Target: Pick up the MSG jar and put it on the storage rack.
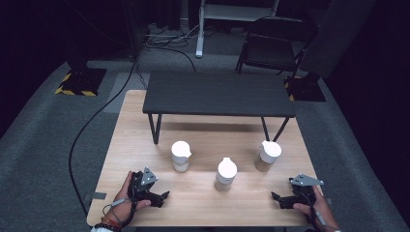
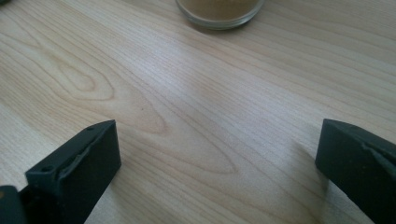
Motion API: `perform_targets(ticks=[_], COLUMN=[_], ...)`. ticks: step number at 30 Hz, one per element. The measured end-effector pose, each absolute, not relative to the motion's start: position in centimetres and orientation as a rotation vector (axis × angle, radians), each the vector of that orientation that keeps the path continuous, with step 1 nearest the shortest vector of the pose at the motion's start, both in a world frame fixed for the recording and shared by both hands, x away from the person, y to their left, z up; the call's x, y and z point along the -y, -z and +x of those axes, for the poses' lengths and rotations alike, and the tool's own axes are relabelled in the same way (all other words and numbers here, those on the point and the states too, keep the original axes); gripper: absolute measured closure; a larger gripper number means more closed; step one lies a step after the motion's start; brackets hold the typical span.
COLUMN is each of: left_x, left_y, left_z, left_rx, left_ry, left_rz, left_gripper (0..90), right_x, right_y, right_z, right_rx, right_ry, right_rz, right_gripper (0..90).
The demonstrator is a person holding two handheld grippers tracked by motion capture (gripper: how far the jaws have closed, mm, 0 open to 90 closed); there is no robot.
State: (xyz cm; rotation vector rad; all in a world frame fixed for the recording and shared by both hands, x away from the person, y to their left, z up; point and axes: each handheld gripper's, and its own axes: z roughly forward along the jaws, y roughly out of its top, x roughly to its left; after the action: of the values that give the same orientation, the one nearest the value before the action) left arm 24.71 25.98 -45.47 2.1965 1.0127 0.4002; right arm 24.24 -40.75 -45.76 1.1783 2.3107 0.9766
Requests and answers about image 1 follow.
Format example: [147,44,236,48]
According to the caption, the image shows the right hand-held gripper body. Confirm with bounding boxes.
[288,173,325,205]

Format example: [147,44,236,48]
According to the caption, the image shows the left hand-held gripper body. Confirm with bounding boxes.
[127,166,159,203]

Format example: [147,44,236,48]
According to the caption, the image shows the white-lid jar of brown powder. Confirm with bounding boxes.
[253,139,283,173]

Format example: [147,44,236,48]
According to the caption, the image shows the white-lid jar of white powder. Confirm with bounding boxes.
[170,140,192,173]

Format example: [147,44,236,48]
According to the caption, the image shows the white-lid jar of beige powder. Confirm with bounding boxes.
[214,157,239,193]

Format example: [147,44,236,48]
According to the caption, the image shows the black low shelf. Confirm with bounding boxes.
[141,70,297,145]

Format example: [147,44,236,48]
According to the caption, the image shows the person's right hand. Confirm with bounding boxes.
[293,187,339,231]

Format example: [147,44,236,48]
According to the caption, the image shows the person's left hand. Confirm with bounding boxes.
[105,170,152,228]

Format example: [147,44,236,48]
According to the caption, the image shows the black base with hazard stripes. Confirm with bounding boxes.
[54,32,108,97]
[283,72,327,102]

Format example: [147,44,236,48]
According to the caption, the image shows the black folding chair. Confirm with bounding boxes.
[235,16,320,78]

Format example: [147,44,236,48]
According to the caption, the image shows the white metal stand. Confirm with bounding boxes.
[194,0,281,60]

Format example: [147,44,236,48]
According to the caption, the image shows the grey fabric panel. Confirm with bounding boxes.
[299,0,378,80]

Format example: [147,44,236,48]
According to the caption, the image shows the left hand-held gripper cable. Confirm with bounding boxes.
[102,192,138,228]

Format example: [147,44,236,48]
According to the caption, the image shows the hand-held gripper cable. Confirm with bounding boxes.
[301,191,327,227]
[102,192,138,228]

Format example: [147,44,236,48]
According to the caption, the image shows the right hand-held gripper cable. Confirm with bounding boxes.
[301,191,327,227]

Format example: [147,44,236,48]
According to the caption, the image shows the beaded bracelets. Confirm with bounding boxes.
[93,216,122,232]

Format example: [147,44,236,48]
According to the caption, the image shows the long black floor cable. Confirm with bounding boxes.
[68,54,139,218]

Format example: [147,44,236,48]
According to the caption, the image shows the thin black floor cable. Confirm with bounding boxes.
[144,44,197,73]

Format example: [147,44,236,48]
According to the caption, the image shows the tangle of floor cables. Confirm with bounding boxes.
[143,22,201,49]

